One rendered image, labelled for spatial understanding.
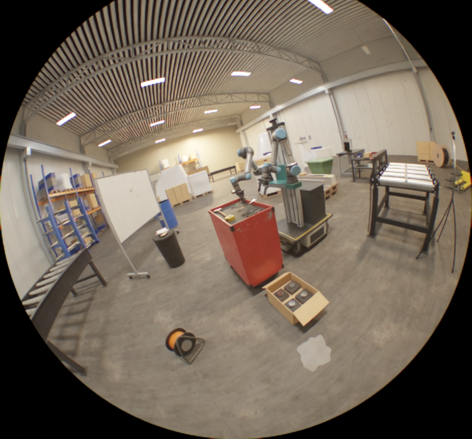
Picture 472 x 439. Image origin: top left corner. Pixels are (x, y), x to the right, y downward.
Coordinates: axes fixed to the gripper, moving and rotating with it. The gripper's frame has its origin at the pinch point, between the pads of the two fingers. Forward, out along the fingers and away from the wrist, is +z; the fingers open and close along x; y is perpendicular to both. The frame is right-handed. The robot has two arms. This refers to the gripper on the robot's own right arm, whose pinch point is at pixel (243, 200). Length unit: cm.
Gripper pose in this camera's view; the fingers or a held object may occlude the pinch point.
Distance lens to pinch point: 191.5
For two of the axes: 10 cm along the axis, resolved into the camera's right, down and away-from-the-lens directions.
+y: 7.7, -5.4, 3.4
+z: 4.3, 8.3, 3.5
